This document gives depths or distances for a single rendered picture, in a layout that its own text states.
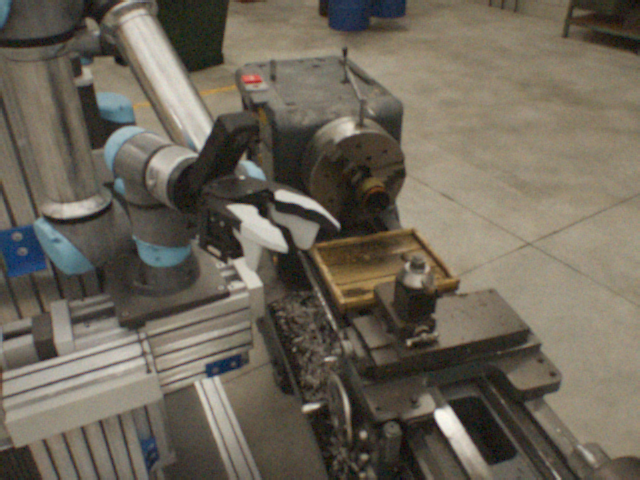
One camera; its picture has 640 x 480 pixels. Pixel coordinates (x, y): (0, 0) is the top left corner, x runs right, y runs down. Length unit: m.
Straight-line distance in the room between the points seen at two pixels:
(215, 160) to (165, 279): 0.57
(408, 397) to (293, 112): 0.95
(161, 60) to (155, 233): 0.27
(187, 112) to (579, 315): 2.57
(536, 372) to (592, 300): 1.87
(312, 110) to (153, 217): 1.11
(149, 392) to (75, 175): 0.45
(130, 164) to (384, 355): 0.78
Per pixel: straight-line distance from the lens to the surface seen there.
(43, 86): 0.98
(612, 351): 3.04
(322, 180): 1.74
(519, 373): 1.45
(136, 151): 0.78
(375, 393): 1.33
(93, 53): 1.83
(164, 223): 0.82
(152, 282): 1.20
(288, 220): 0.66
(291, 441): 2.39
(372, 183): 1.68
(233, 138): 0.63
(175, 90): 0.92
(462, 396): 1.46
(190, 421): 2.23
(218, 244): 0.66
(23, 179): 1.29
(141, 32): 0.96
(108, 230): 1.08
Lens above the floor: 1.90
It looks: 33 degrees down
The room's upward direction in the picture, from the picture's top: straight up
